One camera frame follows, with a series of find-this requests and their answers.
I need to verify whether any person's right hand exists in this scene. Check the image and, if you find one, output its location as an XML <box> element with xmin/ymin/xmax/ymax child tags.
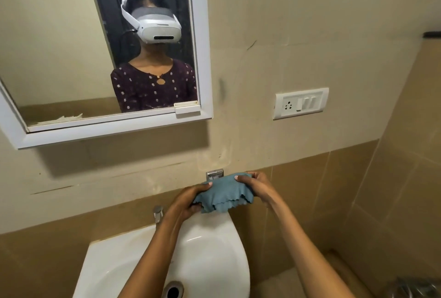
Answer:
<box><xmin>234</xmin><ymin>171</ymin><xmax>276</xmax><ymax>207</ymax></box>

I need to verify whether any person's left hand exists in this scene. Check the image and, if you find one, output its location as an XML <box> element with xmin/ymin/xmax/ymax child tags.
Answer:
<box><xmin>165</xmin><ymin>182</ymin><xmax>213</xmax><ymax>226</ymax></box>

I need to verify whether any blue cloth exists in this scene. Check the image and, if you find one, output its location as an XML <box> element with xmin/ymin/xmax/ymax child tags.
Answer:
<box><xmin>192</xmin><ymin>172</ymin><xmax>254</xmax><ymax>214</ymax></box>

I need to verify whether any person's right forearm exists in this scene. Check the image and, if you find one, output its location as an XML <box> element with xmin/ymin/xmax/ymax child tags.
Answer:
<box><xmin>267</xmin><ymin>197</ymin><xmax>356</xmax><ymax>298</ymax></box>

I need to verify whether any person's left forearm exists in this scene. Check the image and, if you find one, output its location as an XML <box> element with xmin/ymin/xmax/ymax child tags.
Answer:
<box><xmin>117</xmin><ymin>217</ymin><xmax>188</xmax><ymax>298</ymax></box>

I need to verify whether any chrome sink faucet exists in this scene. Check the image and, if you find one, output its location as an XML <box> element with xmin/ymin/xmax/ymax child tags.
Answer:
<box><xmin>153</xmin><ymin>205</ymin><xmax>165</xmax><ymax>231</ymax></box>

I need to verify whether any white ceramic sink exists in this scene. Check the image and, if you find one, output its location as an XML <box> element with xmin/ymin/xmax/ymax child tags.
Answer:
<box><xmin>72</xmin><ymin>210</ymin><xmax>251</xmax><ymax>298</ymax></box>

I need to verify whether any round translucent container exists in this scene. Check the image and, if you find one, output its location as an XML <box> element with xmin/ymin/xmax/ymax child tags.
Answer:
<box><xmin>385</xmin><ymin>276</ymin><xmax>441</xmax><ymax>298</ymax></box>

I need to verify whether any cabinet mirror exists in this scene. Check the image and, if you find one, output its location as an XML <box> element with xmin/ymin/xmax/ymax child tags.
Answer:
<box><xmin>0</xmin><ymin>0</ymin><xmax>200</xmax><ymax>126</ymax></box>

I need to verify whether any white wall switch socket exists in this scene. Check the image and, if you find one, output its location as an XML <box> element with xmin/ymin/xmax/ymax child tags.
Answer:
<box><xmin>273</xmin><ymin>87</ymin><xmax>330</xmax><ymax>120</ymax></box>

